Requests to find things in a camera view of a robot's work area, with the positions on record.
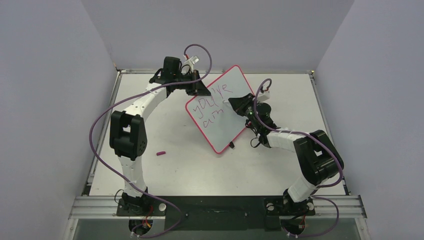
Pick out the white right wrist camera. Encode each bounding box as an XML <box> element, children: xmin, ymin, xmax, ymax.
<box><xmin>256</xmin><ymin>90</ymin><xmax>271</xmax><ymax>102</ymax></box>

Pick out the aluminium table edge rail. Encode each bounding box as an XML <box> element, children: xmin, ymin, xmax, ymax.
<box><xmin>69</xmin><ymin>195</ymin><xmax>367</xmax><ymax>220</ymax></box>

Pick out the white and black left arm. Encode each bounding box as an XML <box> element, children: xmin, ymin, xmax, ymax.
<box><xmin>109</xmin><ymin>55</ymin><xmax>211</xmax><ymax>216</ymax></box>

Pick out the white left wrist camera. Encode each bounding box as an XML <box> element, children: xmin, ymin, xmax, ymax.
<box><xmin>181</xmin><ymin>55</ymin><xmax>199</xmax><ymax>72</ymax></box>

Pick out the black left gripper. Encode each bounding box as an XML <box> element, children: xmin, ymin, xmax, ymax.
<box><xmin>174</xmin><ymin>70</ymin><xmax>212</xmax><ymax>97</ymax></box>

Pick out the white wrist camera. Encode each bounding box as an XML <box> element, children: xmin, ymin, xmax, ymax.
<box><xmin>181</xmin><ymin>55</ymin><xmax>199</xmax><ymax>72</ymax></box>
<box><xmin>256</xmin><ymin>90</ymin><xmax>271</xmax><ymax>102</ymax></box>

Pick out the pink-framed whiteboard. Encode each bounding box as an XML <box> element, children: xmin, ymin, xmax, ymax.
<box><xmin>185</xmin><ymin>65</ymin><xmax>253</xmax><ymax>154</ymax></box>

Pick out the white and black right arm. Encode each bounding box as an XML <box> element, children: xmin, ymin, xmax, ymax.
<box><xmin>228</xmin><ymin>93</ymin><xmax>344</xmax><ymax>216</ymax></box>

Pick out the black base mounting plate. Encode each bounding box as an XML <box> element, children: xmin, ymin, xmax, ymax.
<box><xmin>116</xmin><ymin>195</ymin><xmax>316</xmax><ymax>231</ymax></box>

